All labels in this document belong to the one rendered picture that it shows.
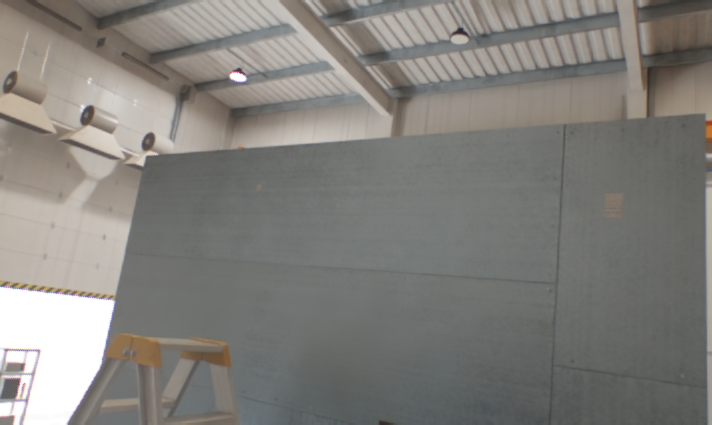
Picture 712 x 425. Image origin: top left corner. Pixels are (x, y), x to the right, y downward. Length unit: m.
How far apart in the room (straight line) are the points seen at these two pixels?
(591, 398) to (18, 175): 10.99
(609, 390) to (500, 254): 0.52
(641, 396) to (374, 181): 1.17
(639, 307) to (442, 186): 0.76
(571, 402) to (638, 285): 0.40
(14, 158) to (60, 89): 1.68
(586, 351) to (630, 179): 0.55
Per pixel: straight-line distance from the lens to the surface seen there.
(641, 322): 1.84
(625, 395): 1.84
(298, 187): 2.39
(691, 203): 1.90
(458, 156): 2.08
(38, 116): 11.24
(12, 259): 11.82
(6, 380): 10.16
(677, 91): 11.33
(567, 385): 1.86
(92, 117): 11.78
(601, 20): 10.27
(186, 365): 2.05
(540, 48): 11.02
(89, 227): 12.54
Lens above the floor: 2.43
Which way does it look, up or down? 12 degrees up
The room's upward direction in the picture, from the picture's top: 8 degrees clockwise
